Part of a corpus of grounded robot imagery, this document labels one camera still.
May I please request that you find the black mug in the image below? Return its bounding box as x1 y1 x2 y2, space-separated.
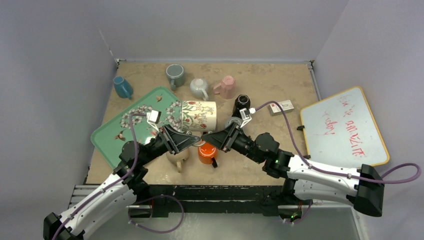
232 94 251 118

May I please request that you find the orange mug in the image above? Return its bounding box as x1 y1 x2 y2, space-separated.
197 142 218 168

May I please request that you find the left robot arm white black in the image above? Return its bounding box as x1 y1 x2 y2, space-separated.
43 124 201 240

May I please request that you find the small red white box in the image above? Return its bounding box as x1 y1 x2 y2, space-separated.
268 100 295 116

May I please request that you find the green floral tray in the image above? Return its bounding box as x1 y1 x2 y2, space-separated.
91 86 182 169

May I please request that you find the pink faceted mug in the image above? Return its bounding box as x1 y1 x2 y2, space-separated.
213 75 236 100

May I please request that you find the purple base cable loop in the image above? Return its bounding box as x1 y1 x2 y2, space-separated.
128 194 185 234

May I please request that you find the grey-blue mug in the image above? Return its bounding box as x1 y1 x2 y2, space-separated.
224 117 242 128

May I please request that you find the grey-teal mug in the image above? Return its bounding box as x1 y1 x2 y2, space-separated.
165 63 185 91

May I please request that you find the beige round mug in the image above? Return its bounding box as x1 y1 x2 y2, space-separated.
165 149 190 173

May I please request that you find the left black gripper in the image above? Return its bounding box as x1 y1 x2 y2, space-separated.
139 123 199 166

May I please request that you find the white-grey mug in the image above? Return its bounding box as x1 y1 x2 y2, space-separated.
189 78 209 101

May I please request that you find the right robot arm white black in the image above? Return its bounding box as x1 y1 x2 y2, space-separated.
201 123 385 217

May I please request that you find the blue mug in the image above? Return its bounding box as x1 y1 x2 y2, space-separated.
113 76 134 100

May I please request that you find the cream floral mug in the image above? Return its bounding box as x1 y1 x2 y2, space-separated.
181 100 218 132

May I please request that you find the whiteboard with yellow frame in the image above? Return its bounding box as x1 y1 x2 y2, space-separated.
300 86 390 168

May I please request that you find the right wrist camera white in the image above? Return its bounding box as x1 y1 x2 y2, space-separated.
239 107 256 128

